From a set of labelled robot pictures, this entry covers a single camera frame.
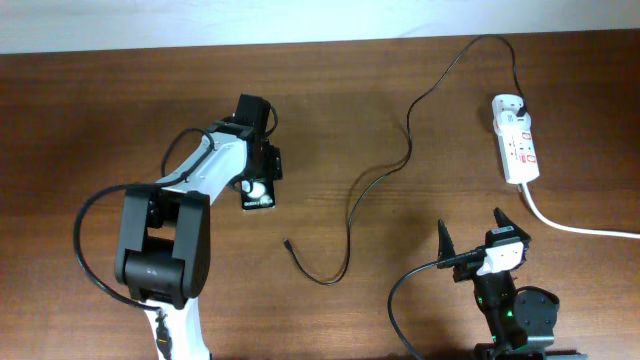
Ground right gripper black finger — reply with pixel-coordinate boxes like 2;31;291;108
437;219;456;260
493;207;530;241

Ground black Samsung Galaxy phone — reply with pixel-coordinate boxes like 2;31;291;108
241;178;276;211

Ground black USB charger cable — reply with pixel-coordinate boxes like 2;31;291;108
283;34;528;287

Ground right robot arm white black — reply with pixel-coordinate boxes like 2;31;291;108
438;208;588;359

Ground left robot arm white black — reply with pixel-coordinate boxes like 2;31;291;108
114;119;282;359

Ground white USB charger adapter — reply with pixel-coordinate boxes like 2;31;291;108
491;94;531;136

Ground white power strip red switches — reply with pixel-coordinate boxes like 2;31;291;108
496;126;540;185

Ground white power strip cord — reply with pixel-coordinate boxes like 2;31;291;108
519;181;640;240

